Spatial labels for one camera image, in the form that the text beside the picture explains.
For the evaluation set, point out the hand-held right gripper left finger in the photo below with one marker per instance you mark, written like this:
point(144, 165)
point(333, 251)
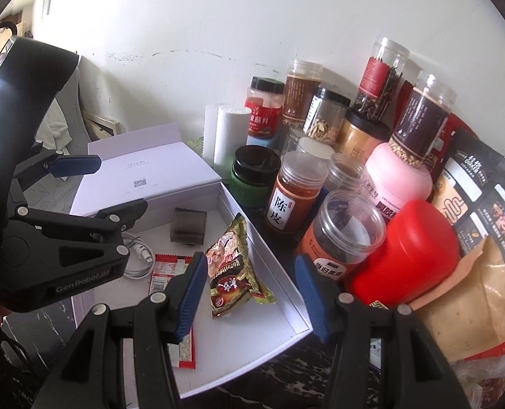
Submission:
point(192, 298)

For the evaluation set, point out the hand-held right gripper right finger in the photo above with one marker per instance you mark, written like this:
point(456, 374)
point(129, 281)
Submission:
point(314, 298)

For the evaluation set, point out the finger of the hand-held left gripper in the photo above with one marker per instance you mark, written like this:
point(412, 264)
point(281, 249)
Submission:
point(78, 165)
point(107, 223)

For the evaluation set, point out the red white sachet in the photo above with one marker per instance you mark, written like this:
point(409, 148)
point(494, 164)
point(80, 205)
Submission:
point(167, 270)

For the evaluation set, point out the gold green snack packet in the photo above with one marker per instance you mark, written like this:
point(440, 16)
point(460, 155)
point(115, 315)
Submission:
point(231, 272)

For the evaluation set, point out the white cardboard box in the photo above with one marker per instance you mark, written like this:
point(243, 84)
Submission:
point(252, 328)

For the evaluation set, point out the white box lid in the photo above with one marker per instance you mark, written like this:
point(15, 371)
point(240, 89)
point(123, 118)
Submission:
point(150, 166)

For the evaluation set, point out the dark grey small case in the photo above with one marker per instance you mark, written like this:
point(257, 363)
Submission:
point(188, 226)

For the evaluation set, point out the clear jar orange label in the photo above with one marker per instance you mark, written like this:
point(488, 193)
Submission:
point(320, 260)

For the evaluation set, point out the light grey garment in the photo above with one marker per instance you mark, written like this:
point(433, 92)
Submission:
point(54, 128)

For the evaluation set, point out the grey chair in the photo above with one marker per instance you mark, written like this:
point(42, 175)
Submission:
point(71, 106)

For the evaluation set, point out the jar with white label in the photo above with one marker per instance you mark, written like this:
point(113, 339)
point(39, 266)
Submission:
point(295, 200)

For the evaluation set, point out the red canister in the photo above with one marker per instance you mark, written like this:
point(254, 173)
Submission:
point(405, 255)

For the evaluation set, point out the small clear jar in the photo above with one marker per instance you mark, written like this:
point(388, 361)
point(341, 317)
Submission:
point(346, 170)

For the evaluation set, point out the dark green jar black lid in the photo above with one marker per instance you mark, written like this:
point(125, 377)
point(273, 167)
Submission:
point(252, 179)

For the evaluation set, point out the ribbed white roll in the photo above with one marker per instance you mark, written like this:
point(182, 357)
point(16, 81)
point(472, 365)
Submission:
point(209, 132)

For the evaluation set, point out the pink bottle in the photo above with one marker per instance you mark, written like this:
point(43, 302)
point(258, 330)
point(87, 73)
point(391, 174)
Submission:
point(401, 183)

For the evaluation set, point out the white lid jar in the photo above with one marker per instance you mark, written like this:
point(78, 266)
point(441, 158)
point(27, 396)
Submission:
point(316, 147)

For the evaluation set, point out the white paper roll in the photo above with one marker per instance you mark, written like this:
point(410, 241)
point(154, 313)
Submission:
point(233, 136)

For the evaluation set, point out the tan paper bag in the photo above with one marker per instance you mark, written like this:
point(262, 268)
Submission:
point(465, 264)

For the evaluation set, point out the speckled kraft paper bag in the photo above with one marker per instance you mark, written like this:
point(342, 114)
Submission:
point(469, 306)

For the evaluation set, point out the black lid jar yellow powder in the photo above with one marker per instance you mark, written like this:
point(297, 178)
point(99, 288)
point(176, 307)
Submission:
point(358, 140)

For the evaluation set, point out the black lid jar dried slices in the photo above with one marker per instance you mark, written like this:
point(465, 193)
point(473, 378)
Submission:
point(324, 119)

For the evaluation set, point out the red label jar black lid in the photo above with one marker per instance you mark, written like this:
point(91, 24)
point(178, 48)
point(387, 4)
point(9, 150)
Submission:
point(263, 115)

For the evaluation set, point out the tall jar brown contents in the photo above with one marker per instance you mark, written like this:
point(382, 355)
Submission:
point(301, 98)

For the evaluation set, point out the black printed bag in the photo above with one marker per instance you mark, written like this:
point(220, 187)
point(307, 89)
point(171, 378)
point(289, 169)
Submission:
point(482, 187)

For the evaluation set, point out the tall jar dark label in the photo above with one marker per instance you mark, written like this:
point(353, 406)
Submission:
point(422, 123)

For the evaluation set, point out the tall jar red label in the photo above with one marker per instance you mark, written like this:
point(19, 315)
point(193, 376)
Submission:
point(375, 76)

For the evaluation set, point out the white wooden frame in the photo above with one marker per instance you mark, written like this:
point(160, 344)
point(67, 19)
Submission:
point(103, 123)

